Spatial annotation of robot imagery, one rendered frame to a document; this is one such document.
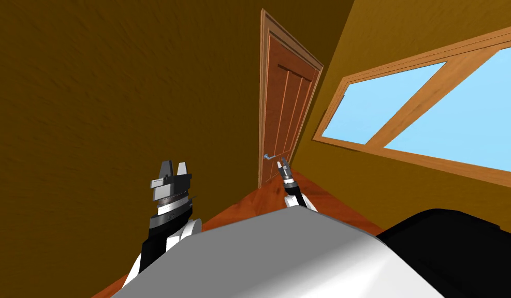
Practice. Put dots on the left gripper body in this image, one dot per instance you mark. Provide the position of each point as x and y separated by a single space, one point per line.
169 186

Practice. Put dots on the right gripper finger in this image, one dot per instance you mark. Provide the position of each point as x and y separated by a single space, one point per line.
279 166
285 163

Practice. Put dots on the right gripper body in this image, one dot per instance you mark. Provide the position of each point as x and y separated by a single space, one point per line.
287 175

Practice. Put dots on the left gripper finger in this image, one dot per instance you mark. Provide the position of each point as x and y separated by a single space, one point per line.
182 169
166 169

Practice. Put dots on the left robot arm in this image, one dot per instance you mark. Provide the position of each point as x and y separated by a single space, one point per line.
166 231

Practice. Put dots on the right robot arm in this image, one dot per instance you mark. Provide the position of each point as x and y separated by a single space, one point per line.
454 256

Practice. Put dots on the brown wooden door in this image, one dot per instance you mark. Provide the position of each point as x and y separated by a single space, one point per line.
286 111

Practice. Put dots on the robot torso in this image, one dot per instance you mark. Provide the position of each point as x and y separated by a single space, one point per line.
280 256

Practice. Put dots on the wooden framed window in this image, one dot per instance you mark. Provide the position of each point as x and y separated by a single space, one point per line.
425 111

